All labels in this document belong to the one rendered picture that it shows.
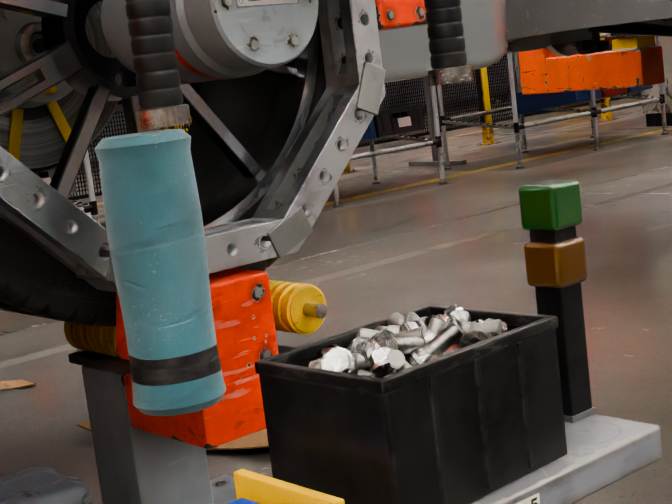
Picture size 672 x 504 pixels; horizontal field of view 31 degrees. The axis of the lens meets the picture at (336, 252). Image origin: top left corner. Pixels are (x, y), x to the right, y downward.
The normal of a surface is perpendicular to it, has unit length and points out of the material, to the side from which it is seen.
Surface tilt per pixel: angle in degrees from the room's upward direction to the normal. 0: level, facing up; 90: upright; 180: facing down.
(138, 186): 87
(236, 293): 90
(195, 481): 90
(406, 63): 90
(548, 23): 108
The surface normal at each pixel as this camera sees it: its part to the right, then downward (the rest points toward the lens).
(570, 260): 0.65, 0.04
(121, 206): -0.51, 0.15
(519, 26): -0.78, 0.46
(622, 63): -0.75, 0.19
